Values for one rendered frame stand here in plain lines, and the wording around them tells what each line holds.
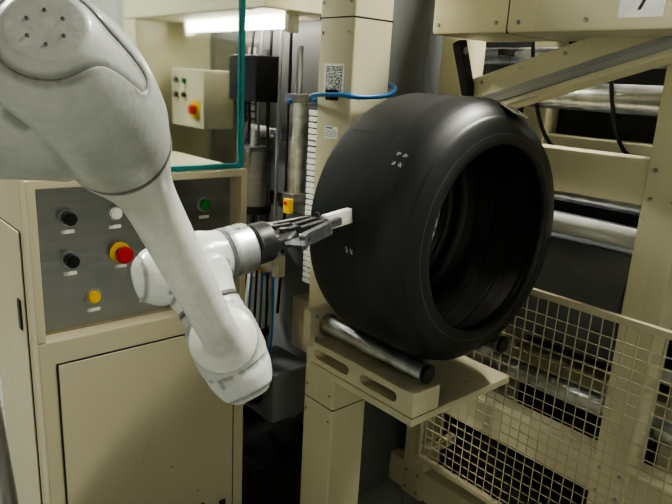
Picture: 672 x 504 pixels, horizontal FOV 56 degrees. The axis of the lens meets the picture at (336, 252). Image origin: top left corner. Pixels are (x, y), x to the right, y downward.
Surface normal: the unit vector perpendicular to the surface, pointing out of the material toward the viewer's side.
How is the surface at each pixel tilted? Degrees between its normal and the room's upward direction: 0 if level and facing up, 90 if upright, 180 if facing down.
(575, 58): 90
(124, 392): 90
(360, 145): 51
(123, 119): 116
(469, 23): 90
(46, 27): 60
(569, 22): 90
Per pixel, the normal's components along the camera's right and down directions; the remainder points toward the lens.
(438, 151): 0.08, -0.29
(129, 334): 0.65, 0.23
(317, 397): -0.76, 0.14
